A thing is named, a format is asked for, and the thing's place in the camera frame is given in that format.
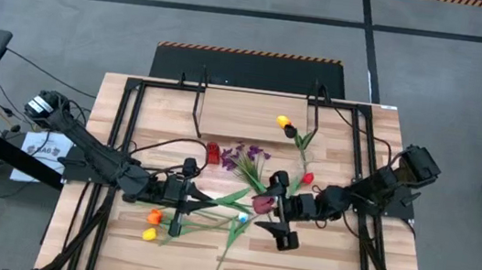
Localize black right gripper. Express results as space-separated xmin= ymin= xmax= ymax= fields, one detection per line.
xmin=251 ymin=168 xmax=327 ymax=256

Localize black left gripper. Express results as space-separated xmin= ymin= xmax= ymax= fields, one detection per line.
xmin=146 ymin=153 xmax=223 ymax=244

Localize dark maroon tulip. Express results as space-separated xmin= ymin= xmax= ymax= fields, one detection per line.
xmin=208 ymin=182 xmax=277 ymax=218

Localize white blue tulip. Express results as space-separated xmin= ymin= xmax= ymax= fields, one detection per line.
xmin=209 ymin=209 xmax=255 ymax=270

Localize orange tulip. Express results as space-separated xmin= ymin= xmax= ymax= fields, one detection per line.
xmin=145 ymin=209 xmax=234 ymax=239

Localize plain yellow tulip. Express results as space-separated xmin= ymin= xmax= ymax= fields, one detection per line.
xmin=140 ymin=205 xmax=237 ymax=255

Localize black tulip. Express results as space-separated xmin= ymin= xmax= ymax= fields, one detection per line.
xmin=280 ymin=124 xmax=316 ymax=161

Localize yellow tulip with red base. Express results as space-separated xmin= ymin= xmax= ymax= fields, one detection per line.
xmin=271 ymin=113 xmax=311 ymax=160

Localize wooden shelf with black frames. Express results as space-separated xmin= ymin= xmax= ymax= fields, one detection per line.
xmin=188 ymin=63 xmax=328 ymax=154

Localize purple artificial flower bunch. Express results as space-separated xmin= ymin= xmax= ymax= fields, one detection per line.
xmin=214 ymin=138 xmax=275 ymax=198

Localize red glass vase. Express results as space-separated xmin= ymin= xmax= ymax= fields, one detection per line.
xmin=203 ymin=140 xmax=223 ymax=167

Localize black floor mat striped edge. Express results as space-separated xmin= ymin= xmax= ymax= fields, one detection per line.
xmin=148 ymin=37 xmax=351 ymax=102

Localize white printed paper sheet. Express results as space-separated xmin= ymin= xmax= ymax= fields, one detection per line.
xmin=9 ymin=127 xmax=76 ymax=189

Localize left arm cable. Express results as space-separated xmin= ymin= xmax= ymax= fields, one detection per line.
xmin=123 ymin=130 xmax=213 ymax=182

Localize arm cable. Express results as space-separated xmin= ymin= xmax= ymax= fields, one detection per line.
xmin=322 ymin=103 xmax=400 ymax=173
xmin=123 ymin=130 xmax=213 ymax=182

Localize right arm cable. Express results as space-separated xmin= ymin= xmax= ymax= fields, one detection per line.
xmin=322 ymin=103 xmax=400 ymax=173

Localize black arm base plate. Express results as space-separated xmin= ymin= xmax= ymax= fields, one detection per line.
xmin=55 ymin=154 xmax=128 ymax=188
xmin=348 ymin=176 xmax=419 ymax=221

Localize black aluminium rig frame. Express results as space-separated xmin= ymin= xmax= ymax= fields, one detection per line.
xmin=34 ymin=65 xmax=453 ymax=270

